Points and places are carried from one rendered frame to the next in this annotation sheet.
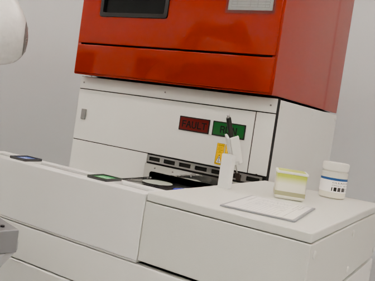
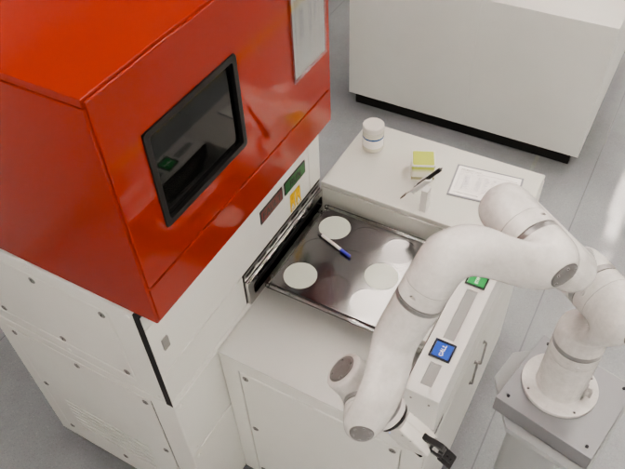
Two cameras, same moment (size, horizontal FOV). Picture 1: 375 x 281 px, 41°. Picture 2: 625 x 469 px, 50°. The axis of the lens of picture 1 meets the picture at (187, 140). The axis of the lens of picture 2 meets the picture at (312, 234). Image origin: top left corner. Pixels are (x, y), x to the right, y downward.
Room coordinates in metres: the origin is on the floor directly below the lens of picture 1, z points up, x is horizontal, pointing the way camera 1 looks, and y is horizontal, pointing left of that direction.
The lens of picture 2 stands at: (1.57, 1.34, 2.43)
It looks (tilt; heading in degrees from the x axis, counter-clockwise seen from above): 47 degrees down; 270
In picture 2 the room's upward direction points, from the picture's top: 3 degrees counter-clockwise
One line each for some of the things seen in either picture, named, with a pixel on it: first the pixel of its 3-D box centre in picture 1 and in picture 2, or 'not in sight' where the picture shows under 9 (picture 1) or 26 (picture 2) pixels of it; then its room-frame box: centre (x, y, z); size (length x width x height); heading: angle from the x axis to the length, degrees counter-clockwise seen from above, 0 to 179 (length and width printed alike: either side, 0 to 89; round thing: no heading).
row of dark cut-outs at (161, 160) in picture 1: (201, 168); (283, 228); (1.67, -0.06, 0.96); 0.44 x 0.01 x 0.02; 59
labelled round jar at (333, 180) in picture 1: (333, 179); (373, 135); (1.37, -0.41, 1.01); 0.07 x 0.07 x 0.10
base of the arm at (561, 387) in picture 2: not in sight; (568, 364); (0.97, 0.45, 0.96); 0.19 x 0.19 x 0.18
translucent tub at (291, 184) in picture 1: (289, 184); (422, 166); (1.23, -0.26, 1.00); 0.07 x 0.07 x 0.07; 83
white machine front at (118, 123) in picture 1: (161, 142); (246, 253); (1.77, 0.09, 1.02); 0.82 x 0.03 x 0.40; 59
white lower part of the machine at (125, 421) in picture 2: not in sight; (185, 332); (2.06, -0.08, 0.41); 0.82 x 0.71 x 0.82; 59
